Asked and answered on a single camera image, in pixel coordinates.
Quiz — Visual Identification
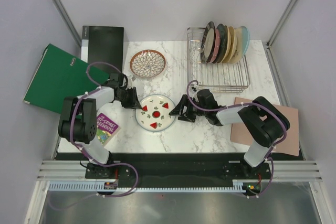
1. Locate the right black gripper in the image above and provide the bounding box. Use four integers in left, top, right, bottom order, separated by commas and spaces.
169, 95, 208, 123

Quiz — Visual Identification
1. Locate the white strawberry pattern plate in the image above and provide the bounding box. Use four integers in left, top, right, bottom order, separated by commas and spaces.
135, 94, 176, 132

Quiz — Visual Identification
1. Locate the wire dish rack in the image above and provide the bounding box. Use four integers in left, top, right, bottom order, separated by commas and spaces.
186, 27, 250, 93

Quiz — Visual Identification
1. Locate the pink polka dot plate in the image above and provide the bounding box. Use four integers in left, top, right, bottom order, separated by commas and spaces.
210, 28, 221, 63

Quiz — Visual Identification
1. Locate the black rimmed beige plate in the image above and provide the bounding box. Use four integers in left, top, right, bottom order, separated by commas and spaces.
200, 21, 216, 63

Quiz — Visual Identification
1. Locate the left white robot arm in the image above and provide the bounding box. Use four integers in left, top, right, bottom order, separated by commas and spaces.
58, 73, 141, 179

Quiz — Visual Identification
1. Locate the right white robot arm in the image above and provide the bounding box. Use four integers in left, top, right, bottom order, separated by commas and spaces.
169, 89, 290, 179

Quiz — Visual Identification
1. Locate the cream plate in rack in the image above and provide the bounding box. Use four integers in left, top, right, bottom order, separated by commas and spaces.
223, 26, 237, 63
229, 27, 243, 64

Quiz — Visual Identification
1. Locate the dark teal plate in rack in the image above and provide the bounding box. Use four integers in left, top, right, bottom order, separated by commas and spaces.
214, 23, 228, 63

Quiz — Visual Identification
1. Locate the light blue plate in rack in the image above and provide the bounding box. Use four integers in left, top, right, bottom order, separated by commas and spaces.
241, 26, 250, 56

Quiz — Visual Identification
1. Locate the purple children's book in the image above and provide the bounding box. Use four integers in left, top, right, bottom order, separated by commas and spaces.
97, 113, 120, 146

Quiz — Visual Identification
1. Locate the brown floral pattern plate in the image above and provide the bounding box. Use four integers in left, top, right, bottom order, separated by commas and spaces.
130, 49, 166, 78

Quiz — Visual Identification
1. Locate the pink cutting board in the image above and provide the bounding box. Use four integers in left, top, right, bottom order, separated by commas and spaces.
230, 105, 299, 156

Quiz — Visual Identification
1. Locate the black binder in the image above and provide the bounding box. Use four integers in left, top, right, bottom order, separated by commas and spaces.
80, 26, 124, 71

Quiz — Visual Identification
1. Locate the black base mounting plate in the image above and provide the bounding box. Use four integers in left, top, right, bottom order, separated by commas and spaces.
55, 152, 305, 189

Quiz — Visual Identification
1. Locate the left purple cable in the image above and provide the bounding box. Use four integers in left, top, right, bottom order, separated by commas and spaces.
48, 61, 140, 210

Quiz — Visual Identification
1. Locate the purple cable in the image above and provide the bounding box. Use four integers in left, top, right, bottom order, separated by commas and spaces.
186, 80, 288, 200
48, 61, 140, 210

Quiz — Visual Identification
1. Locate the green ring binder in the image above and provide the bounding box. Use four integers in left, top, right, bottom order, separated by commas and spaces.
23, 44, 97, 114

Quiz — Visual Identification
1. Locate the white slotted cable duct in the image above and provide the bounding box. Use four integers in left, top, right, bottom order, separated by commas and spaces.
48, 180, 248, 193

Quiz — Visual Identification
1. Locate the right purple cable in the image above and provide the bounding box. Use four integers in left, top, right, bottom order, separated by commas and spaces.
186, 80, 288, 200

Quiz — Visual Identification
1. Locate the right aluminium frame post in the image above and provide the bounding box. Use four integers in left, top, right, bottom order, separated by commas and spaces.
265, 0, 316, 49

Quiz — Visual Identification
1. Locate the aluminium frame post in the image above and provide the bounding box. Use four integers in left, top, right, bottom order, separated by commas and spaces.
52, 0, 81, 47
265, 0, 316, 49

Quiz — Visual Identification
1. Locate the aluminium front rail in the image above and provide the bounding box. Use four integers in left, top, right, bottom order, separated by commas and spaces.
37, 161, 322, 182

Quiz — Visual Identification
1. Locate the left aluminium frame post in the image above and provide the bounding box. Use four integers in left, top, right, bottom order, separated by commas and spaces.
52, 0, 81, 47

